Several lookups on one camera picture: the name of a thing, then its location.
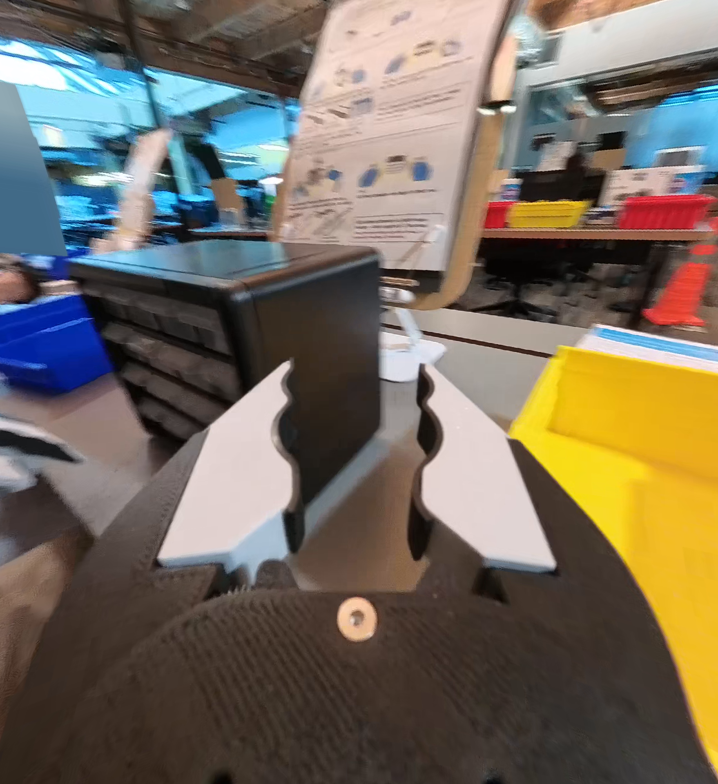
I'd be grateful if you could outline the yellow plastic bin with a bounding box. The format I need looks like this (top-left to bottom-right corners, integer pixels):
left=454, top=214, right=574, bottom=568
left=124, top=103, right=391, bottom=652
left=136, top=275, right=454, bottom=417
left=506, top=200, right=591, bottom=229
left=509, top=344, right=718, bottom=784

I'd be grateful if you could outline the orange traffic cone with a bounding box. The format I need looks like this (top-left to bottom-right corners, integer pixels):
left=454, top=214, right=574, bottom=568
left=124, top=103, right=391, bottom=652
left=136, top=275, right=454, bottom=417
left=642, top=244, right=718, bottom=327

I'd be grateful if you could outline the wooden instruction poster board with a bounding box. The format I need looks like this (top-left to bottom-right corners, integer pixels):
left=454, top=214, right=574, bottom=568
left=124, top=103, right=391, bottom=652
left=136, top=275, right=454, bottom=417
left=272, top=0, right=520, bottom=311

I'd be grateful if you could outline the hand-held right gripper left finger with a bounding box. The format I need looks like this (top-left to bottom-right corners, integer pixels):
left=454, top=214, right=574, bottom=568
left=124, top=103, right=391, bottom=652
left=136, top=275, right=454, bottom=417
left=158, top=360, right=306, bottom=584

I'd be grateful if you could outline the blue plastic bin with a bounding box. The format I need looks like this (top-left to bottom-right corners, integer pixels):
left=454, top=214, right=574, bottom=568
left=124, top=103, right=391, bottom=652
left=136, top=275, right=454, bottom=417
left=0, top=294, right=116, bottom=394

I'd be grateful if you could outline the white carton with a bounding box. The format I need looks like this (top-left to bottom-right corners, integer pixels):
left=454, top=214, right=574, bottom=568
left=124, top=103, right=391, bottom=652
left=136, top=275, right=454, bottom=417
left=598, top=168, right=675, bottom=206

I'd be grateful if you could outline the array of clear drawers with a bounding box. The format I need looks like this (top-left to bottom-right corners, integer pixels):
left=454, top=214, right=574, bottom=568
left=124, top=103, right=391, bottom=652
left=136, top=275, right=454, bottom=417
left=82, top=283, right=241, bottom=441

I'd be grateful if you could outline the black office chair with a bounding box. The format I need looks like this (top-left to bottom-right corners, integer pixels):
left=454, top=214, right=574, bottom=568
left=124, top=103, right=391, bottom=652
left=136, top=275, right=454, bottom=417
left=483, top=244, right=561, bottom=322

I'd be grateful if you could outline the wooden work table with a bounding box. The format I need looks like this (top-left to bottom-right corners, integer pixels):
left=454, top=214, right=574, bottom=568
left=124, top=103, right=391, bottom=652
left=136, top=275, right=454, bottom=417
left=480, top=225, right=718, bottom=243

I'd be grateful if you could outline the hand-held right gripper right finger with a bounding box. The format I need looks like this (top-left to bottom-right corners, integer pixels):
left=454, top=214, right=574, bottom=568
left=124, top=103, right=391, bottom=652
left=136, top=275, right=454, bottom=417
left=408, top=364, right=557, bottom=573

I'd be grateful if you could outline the white blue paper sheet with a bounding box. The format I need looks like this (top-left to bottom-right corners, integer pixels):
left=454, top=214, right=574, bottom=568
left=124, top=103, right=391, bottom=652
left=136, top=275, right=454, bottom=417
left=578, top=325, right=718, bottom=376

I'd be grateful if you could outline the black drawer cabinet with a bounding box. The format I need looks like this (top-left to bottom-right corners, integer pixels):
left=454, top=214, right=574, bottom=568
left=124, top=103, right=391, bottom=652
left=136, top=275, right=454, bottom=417
left=68, top=240, right=386, bottom=504

